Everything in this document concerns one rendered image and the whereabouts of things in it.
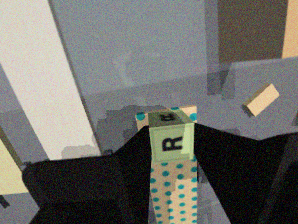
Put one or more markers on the pale green letter cube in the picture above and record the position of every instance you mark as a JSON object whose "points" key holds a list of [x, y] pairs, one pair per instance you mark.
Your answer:
{"points": [[171, 136]]}

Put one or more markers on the tan rectangular block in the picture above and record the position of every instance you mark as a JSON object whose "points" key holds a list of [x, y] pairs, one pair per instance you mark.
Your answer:
{"points": [[258, 101]]}

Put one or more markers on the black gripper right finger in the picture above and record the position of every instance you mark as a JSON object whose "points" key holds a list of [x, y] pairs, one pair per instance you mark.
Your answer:
{"points": [[246, 174]]}

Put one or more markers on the beige strip with teal polka dots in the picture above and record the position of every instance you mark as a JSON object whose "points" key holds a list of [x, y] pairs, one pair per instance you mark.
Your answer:
{"points": [[173, 185]]}

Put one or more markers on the white flat strip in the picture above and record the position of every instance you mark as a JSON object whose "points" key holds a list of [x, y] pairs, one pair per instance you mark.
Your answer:
{"points": [[65, 129]]}

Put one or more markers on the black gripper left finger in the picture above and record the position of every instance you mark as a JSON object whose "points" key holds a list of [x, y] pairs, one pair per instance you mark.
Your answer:
{"points": [[123, 176]]}

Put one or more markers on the pale yellow flat strip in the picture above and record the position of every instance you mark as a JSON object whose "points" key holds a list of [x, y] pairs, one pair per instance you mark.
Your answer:
{"points": [[10, 171]]}

